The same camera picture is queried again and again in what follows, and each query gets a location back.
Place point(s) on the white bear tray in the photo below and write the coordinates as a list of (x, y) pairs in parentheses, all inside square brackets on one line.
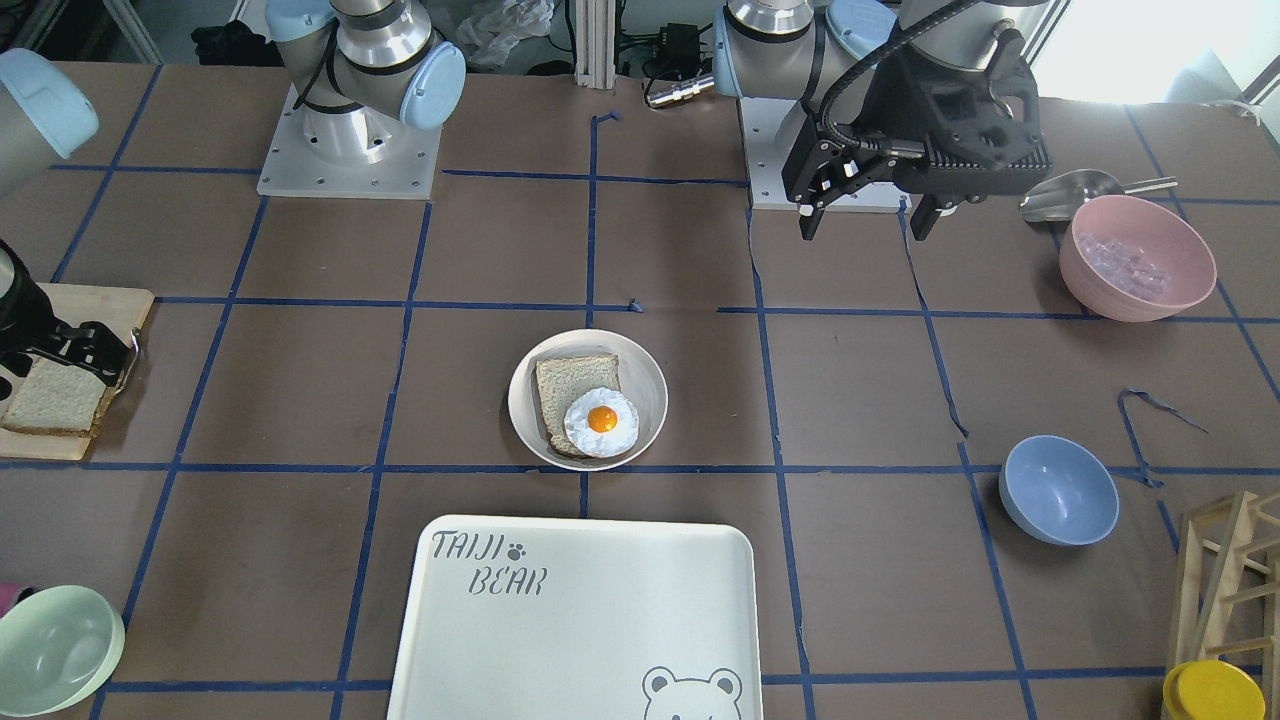
[(543, 618)]

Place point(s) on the bread slice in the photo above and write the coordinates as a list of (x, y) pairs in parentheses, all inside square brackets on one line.
[(58, 401), (560, 381)]

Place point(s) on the yellow cup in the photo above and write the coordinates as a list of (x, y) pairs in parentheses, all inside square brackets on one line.
[(1211, 689)]

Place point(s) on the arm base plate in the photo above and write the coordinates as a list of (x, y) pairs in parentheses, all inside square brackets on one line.
[(769, 130), (357, 155)]

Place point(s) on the wooden cutting board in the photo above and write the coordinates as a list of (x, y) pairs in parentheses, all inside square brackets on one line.
[(125, 310)]

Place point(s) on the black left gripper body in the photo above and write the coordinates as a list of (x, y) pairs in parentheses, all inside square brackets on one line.
[(886, 105)]

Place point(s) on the wooden cup rack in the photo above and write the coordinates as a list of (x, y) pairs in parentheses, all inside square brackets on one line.
[(1225, 599)]

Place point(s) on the fried egg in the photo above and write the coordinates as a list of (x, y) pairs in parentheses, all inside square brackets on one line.
[(602, 422)]

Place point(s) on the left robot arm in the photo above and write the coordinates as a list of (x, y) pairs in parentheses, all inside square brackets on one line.
[(781, 49)]

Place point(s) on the white round plate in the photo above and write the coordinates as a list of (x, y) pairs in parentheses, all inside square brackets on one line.
[(641, 380)]

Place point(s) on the metal scoop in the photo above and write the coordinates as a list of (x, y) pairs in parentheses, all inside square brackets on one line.
[(1057, 199)]

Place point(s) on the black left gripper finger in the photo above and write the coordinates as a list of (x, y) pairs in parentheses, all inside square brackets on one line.
[(809, 221), (931, 208)]

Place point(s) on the aluminium frame post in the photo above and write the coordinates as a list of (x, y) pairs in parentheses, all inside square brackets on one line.
[(594, 38)]

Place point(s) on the pink bowl with ice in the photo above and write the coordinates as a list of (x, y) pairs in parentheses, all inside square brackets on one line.
[(1130, 260)]

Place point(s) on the green bowl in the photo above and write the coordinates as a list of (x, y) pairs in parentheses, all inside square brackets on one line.
[(57, 648)]

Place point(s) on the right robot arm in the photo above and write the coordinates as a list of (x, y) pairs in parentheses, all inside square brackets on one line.
[(372, 85)]

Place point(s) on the blue bowl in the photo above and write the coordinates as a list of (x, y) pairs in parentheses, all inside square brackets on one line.
[(1058, 492)]

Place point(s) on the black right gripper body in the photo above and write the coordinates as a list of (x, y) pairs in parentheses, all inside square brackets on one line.
[(22, 312)]

